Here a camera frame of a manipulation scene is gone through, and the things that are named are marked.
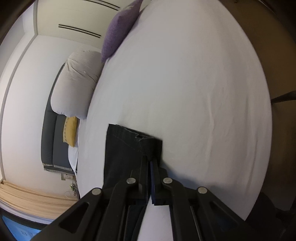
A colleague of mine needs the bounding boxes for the black pants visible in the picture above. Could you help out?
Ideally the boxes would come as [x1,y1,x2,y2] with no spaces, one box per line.
[99,124,163,240]

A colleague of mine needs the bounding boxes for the beige curtain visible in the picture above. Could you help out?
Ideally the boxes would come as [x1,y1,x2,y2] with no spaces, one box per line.
[1,181,78,220]

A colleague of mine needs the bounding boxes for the dark grey headboard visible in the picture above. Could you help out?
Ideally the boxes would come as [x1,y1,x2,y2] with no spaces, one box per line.
[41,62,76,173]

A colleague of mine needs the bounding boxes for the yellow cushion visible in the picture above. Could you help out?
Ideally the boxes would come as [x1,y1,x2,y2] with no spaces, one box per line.
[63,116,78,147]

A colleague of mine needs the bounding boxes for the white pillow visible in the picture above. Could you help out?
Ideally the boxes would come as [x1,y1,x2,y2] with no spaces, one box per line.
[51,50,103,120]

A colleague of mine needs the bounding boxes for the white bed sheet mattress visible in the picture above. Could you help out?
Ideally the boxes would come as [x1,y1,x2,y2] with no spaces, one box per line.
[76,0,273,241]

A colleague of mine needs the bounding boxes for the purple cushion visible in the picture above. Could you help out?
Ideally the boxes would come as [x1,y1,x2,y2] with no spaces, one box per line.
[101,0,142,63]

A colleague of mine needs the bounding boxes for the wall socket with cables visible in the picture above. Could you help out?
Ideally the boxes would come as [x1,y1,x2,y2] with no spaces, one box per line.
[61,173,80,200]

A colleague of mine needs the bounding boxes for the window with dark frame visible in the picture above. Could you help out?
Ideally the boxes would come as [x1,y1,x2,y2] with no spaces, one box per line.
[1,215,46,240]

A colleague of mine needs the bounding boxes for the white wardrobe with handles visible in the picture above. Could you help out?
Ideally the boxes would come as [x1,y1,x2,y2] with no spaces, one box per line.
[37,0,132,49]

